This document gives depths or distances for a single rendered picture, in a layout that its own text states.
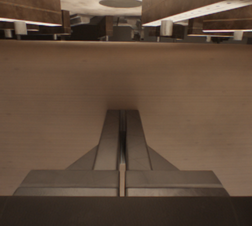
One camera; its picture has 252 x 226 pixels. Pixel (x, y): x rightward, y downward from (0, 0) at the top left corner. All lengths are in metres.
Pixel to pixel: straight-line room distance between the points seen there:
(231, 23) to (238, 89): 2.06
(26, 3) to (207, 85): 1.58
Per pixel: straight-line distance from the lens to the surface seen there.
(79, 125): 0.17
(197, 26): 3.15
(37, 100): 0.17
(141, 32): 5.19
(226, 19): 2.24
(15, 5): 1.62
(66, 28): 3.43
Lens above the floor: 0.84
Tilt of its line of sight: 17 degrees up
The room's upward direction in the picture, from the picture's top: 179 degrees counter-clockwise
